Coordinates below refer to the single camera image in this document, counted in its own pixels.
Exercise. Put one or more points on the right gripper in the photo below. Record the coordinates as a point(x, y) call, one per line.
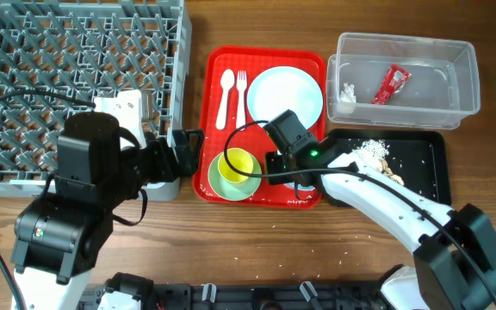
point(272, 158)

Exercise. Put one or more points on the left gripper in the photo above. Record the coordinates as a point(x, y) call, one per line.
point(187, 157)

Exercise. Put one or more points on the yellow plastic cup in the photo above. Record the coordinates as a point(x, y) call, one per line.
point(239, 159)

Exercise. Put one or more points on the green bowl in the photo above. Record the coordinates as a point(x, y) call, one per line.
point(224, 189)

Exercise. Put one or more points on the white plastic spoon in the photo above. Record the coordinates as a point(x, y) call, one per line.
point(226, 82)

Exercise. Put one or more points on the large light blue plate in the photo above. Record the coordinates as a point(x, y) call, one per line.
point(281, 88)

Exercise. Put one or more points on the white plastic fork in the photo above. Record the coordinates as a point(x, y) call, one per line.
point(241, 85)

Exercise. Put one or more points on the white tissue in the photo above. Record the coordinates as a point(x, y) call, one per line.
point(348, 93)

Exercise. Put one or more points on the red sauce packet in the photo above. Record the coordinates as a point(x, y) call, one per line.
point(392, 83)

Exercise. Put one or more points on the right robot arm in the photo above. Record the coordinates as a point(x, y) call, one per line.
point(454, 251)

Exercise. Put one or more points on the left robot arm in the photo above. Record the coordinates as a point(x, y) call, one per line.
point(100, 165)

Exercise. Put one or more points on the black waste tray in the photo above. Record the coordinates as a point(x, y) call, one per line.
point(418, 157)

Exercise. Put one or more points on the grey dishwasher rack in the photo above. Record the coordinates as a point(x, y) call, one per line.
point(56, 56)

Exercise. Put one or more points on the light blue bowl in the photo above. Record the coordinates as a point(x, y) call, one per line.
point(298, 186)

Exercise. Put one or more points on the pile of rice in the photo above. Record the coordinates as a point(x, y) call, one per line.
point(373, 149)

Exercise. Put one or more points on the brown food scraps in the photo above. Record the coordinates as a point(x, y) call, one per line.
point(381, 165)

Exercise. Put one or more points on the clear plastic bin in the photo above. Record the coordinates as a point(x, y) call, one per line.
point(444, 87)

